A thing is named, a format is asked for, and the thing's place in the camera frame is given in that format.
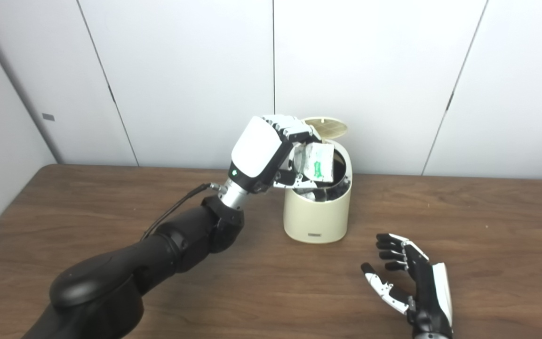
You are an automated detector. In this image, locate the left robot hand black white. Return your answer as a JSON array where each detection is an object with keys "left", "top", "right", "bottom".
[{"left": 230, "top": 114, "right": 322, "bottom": 194}]

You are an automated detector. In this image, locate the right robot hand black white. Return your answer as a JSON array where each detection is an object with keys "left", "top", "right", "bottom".
[{"left": 360, "top": 233, "right": 454, "bottom": 339}]

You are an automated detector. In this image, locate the green white milk carton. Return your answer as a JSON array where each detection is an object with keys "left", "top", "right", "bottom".
[{"left": 291, "top": 143, "right": 335, "bottom": 184}]

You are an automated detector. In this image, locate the cream round bin lid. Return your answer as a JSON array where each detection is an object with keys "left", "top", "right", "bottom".
[{"left": 303, "top": 117, "right": 349, "bottom": 140}]

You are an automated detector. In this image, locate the cream-colored bin body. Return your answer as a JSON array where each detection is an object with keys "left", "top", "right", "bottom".
[{"left": 283, "top": 139, "right": 352, "bottom": 244}]

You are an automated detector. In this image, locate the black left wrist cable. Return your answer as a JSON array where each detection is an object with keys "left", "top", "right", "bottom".
[{"left": 140, "top": 183, "right": 224, "bottom": 241}]

